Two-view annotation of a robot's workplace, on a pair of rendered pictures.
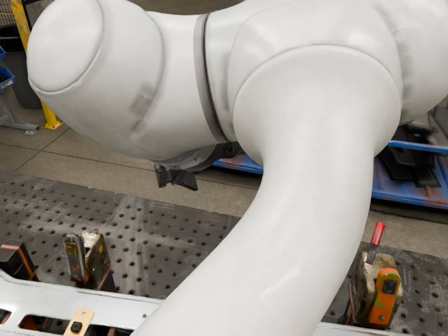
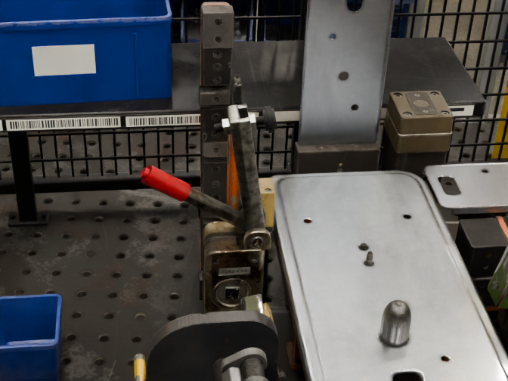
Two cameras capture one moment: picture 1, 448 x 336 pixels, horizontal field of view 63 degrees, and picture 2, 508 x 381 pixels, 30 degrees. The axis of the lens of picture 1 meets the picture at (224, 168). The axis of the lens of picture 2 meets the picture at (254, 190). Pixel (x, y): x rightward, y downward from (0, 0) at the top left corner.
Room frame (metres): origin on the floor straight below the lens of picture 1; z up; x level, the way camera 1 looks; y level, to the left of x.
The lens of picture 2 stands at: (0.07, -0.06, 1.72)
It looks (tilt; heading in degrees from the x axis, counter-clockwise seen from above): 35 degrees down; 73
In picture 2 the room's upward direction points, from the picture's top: 2 degrees clockwise
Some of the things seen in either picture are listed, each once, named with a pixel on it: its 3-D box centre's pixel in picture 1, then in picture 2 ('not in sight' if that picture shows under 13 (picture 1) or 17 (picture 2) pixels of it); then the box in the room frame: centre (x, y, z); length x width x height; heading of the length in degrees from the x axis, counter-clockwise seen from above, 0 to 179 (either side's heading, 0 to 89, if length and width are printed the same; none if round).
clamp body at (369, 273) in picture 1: (360, 320); not in sight; (0.49, -0.32, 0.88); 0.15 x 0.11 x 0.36; 171
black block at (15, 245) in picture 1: (26, 286); not in sight; (0.60, 0.53, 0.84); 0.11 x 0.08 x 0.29; 171
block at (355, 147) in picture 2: not in sight; (329, 228); (0.52, 1.01, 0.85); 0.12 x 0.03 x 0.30; 171
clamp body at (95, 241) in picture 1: (99, 289); not in sight; (0.57, 0.32, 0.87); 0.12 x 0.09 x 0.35; 171
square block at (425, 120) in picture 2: not in sight; (405, 205); (0.64, 1.00, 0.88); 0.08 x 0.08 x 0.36; 81
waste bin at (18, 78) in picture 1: (29, 67); not in sight; (3.50, 1.92, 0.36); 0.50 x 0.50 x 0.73
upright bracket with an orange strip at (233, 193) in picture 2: not in sight; (231, 249); (0.33, 0.87, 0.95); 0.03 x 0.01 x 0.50; 81
